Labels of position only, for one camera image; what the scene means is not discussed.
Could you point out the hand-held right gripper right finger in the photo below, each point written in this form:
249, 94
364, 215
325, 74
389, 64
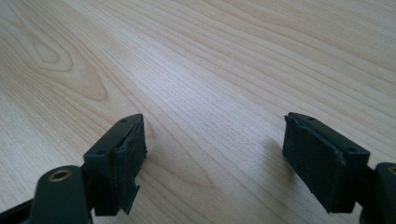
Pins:
323, 168

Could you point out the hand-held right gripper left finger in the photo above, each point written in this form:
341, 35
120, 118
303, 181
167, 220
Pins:
120, 161

